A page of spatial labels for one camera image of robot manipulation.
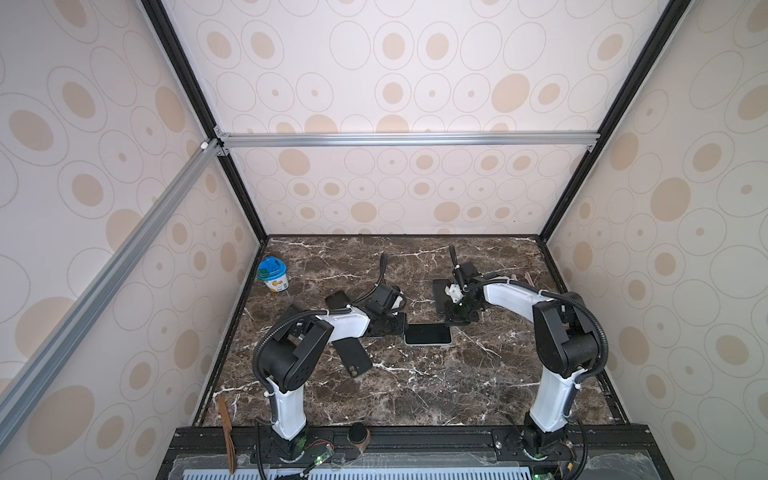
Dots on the black phone case upper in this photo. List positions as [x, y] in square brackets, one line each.
[338, 300]

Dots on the blue white yogurt cup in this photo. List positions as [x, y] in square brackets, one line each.
[273, 273]

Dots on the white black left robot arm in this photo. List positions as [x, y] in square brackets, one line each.
[286, 357]

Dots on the black cylinder on base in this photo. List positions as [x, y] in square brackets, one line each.
[359, 436]

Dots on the light blue phone case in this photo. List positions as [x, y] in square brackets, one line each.
[408, 345]

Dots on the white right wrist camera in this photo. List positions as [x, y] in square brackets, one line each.
[455, 293]

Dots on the black frame post left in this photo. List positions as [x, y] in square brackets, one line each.
[161, 24]

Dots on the brown wooden stick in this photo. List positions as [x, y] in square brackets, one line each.
[227, 434]

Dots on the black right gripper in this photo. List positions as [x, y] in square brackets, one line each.
[450, 317]

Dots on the black phone case lower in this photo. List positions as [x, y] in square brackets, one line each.
[353, 356]

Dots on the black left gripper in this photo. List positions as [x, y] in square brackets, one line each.
[400, 321]

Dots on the silver aluminium side rail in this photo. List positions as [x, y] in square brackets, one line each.
[42, 369]

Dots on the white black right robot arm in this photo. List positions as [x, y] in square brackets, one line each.
[569, 340]

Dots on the black phone case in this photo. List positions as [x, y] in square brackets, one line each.
[353, 356]
[338, 300]

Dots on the black frame post right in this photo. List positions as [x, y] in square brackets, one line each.
[652, 49]

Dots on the silver aluminium crossbar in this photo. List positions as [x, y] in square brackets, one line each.
[423, 139]

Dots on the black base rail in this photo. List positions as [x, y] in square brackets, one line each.
[418, 452]

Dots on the black frame post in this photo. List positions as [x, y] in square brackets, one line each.
[161, 24]
[652, 49]

